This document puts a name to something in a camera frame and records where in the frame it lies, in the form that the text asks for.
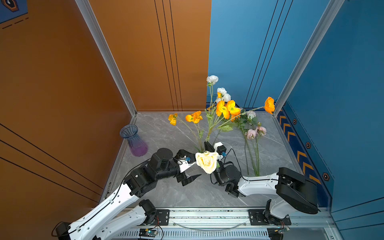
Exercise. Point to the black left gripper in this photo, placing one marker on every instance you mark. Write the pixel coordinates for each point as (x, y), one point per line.
(182, 177)

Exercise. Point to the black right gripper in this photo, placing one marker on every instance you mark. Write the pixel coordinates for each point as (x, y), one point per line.
(207, 145)

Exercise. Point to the cream white rose stem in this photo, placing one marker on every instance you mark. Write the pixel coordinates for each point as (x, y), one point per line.
(207, 161)

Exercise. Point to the purple glass vase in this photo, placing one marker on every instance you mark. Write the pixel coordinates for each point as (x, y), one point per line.
(137, 146)

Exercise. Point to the small orange flower stem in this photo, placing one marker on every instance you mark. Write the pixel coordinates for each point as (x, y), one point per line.
(269, 107)

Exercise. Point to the orange poppy flower stem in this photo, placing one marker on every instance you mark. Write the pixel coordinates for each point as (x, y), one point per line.
(192, 123)

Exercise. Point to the white ranunculus flower stem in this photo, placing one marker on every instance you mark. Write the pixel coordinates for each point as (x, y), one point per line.
(214, 99)

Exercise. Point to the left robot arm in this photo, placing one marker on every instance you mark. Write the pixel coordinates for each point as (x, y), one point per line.
(102, 222)

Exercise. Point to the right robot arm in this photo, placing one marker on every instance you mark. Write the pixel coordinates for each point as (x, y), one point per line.
(288, 190)

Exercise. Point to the pink rose flower stem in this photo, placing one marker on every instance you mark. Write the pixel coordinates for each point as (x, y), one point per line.
(252, 131)

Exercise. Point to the green circuit board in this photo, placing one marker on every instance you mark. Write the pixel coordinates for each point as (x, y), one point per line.
(148, 233)

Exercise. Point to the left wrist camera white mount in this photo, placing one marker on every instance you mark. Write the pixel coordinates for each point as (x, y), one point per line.
(185, 163)

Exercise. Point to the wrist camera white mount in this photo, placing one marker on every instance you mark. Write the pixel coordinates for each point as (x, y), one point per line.
(220, 149)
(185, 163)

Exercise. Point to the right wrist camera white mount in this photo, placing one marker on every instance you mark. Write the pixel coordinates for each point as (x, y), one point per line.
(220, 149)

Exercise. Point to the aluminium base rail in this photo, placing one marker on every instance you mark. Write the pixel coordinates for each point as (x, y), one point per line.
(231, 224)

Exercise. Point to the aluminium corner post left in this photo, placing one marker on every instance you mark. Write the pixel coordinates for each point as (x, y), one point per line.
(101, 42)

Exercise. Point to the aluminium corner post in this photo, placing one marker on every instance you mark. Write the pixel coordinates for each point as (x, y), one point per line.
(317, 36)
(101, 42)

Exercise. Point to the aluminium corner post right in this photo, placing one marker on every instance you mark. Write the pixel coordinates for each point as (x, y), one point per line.
(317, 36)

